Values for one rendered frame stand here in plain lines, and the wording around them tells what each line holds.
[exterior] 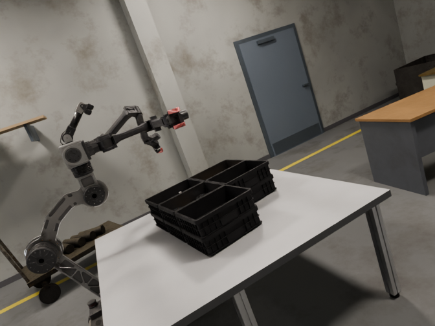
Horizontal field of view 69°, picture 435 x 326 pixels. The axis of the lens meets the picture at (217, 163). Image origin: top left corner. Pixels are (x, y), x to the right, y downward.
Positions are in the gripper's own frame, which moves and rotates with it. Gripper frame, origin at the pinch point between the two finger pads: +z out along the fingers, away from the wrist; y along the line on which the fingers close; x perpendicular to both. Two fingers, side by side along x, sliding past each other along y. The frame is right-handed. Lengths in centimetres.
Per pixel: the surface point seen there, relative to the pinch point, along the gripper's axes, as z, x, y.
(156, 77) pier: -314, -85, -58
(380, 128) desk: -61, -207, 78
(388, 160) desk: -62, -207, 111
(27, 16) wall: -344, 47, -186
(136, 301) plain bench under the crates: 5, 55, 77
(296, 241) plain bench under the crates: 33, -24, 76
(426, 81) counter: -135, -398, 74
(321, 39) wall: -339, -431, -39
